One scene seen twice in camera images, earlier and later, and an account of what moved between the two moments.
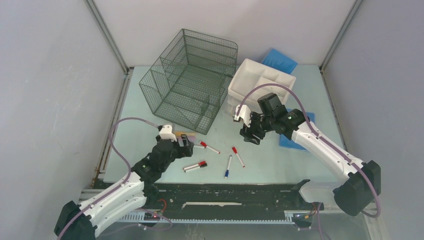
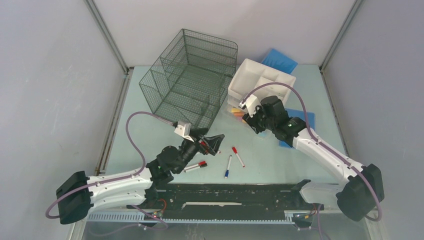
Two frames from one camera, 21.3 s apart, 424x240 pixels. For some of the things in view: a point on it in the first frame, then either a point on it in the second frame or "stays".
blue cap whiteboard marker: (227, 172) stays
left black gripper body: (177, 152) → (187, 150)
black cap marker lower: (205, 165) stays
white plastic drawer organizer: (249, 74) stays
